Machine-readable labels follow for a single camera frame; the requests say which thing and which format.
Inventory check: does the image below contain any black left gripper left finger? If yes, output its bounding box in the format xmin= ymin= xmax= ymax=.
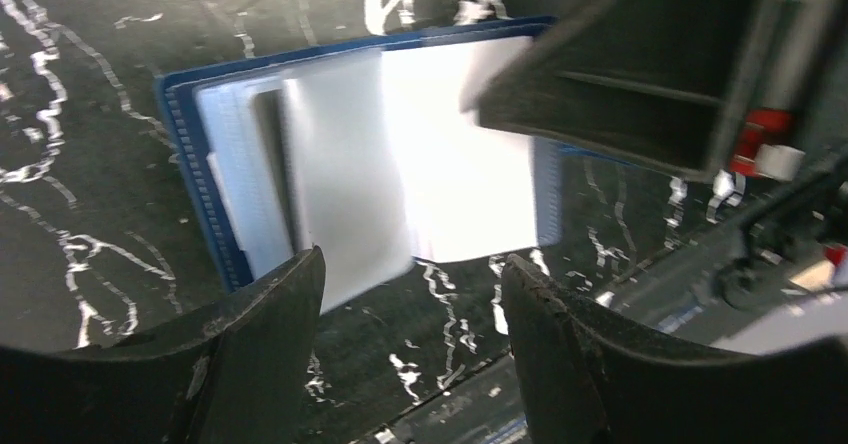
xmin=1 ymin=247 xmax=325 ymax=443

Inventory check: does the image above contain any blue card holder wallet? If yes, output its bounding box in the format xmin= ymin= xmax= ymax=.
xmin=156 ymin=16 xmax=579 ymax=310

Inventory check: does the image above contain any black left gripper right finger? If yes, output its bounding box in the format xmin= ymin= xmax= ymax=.
xmin=501 ymin=255 xmax=847 ymax=443

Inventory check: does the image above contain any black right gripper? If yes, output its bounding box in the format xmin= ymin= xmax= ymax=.
xmin=476 ymin=0 xmax=847 ymax=309

